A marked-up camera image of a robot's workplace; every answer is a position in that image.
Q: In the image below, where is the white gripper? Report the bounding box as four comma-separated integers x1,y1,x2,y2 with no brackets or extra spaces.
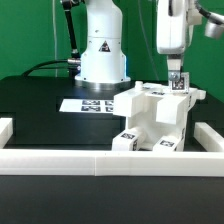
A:
156,0,190,81

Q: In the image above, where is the white chair seat part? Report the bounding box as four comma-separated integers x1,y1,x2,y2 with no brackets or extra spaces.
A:
126,98,188,151

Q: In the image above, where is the white fence frame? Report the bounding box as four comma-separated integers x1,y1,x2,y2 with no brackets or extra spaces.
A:
0,118,224,177

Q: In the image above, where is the white short tagged block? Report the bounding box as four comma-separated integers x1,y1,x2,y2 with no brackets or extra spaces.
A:
112,127,146,151

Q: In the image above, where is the white tagged flat board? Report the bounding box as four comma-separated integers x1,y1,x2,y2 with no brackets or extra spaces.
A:
59,99,113,113

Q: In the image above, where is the black cable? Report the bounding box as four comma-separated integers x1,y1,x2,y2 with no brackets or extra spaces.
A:
21,59,81,78

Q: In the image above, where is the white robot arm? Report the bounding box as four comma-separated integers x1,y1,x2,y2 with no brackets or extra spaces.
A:
75,0,224,90

